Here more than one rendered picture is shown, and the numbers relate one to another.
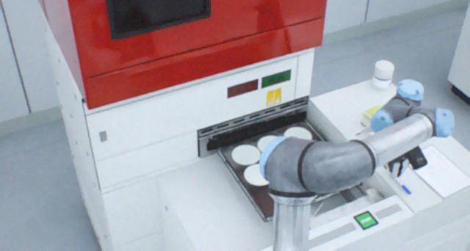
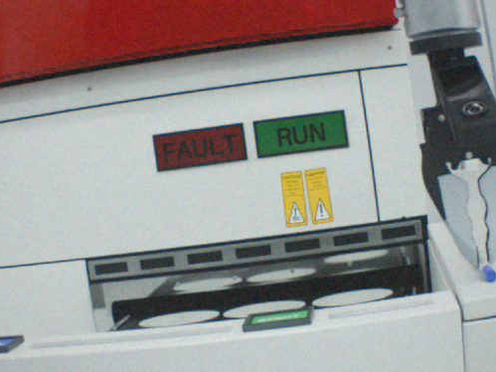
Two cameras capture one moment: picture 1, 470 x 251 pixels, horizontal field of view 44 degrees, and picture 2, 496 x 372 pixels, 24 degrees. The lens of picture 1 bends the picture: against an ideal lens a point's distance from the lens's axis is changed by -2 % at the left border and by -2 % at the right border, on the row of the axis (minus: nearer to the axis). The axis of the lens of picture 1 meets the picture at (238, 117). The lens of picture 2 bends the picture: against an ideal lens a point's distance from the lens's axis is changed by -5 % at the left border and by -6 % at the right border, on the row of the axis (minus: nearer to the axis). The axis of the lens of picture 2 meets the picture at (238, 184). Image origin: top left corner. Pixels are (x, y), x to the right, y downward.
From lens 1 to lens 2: 1.54 m
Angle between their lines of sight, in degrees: 48
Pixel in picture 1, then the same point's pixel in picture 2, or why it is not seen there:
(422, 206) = not seen: outside the picture
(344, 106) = not seen: outside the picture
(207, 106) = (103, 184)
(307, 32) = not seen: outside the picture
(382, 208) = (370, 307)
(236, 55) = (136, 13)
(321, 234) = (109, 336)
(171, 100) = (10, 146)
